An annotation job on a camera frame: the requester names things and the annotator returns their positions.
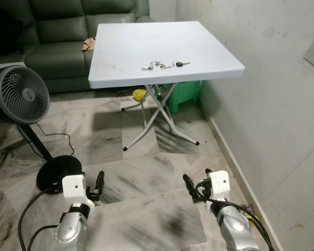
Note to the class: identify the yellow tape roll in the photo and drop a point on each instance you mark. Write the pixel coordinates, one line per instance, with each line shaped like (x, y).
(254, 218)

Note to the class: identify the small yellow plastic object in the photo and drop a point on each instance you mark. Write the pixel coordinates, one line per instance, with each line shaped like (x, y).
(139, 95)

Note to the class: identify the bunch of keys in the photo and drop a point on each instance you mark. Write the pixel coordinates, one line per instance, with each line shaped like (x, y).
(158, 65)

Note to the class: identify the brown object on sofa seat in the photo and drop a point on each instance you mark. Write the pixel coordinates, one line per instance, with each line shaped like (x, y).
(88, 45)

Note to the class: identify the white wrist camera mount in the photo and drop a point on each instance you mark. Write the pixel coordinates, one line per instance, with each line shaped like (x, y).
(220, 184)
(74, 187)

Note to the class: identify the green plastic stool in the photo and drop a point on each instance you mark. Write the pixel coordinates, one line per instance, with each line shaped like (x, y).
(184, 97)

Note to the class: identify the dark green leather sofa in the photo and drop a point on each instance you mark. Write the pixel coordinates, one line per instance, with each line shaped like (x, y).
(57, 31)

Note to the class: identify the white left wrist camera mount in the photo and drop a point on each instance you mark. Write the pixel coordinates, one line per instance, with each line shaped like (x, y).
(74, 187)

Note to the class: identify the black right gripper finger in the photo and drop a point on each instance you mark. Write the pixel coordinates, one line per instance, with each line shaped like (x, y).
(190, 187)

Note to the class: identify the grey standing floor fan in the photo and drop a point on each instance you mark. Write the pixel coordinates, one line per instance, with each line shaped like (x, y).
(22, 95)

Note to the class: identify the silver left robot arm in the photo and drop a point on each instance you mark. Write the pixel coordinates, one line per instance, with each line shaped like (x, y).
(68, 230)

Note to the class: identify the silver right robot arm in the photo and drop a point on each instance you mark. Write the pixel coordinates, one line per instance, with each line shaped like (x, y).
(235, 230)

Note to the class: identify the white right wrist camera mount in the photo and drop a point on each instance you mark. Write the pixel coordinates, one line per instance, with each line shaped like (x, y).
(220, 184)

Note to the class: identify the white folding table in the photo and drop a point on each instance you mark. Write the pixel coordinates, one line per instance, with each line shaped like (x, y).
(146, 44)

